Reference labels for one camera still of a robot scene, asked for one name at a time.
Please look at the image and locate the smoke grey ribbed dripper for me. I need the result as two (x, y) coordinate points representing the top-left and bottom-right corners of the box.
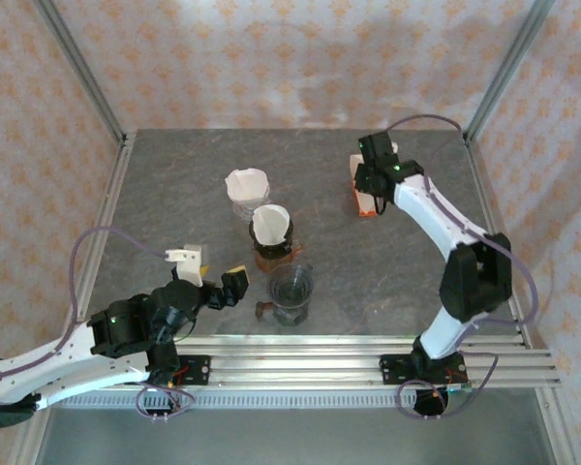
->
(268, 263), (315, 311)

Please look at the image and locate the white paper coffee filter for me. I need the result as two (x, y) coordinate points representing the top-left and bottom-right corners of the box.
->
(224, 168), (271, 203)
(250, 203), (291, 245)

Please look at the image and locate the orange coffee filter box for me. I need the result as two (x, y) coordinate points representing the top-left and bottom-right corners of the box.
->
(349, 153), (380, 219)

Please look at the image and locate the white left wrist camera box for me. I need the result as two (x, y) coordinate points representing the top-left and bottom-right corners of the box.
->
(165, 243), (207, 288)

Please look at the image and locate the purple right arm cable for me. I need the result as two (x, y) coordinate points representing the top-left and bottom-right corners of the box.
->
(384, 113), (541, 388)

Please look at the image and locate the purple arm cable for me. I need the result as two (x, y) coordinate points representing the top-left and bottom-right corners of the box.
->
(0, 226), (175, 388)
(384, 113), (541, 388)

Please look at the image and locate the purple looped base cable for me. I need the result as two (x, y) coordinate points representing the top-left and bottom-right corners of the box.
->
(397, 380), (466, 421)
(135, 381), (199, 422)

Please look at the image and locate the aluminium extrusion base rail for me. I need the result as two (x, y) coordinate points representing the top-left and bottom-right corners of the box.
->
(173, 333), (561, 388)

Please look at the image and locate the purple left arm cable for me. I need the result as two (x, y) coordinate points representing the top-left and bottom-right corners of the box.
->
(0, 226), (175, 388)

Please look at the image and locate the aluminium table side rail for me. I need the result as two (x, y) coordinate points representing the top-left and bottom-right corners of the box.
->
(60, 133), (137, 340)
(464, 139), (534, 348)

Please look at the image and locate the grey slotted cable tray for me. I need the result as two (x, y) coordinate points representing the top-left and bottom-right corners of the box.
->
(57, 391), (417, 412)

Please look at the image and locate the aluminium frame corner post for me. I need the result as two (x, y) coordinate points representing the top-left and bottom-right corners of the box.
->
(33, 0), (130, 144)
(464, 0), (558, 144)

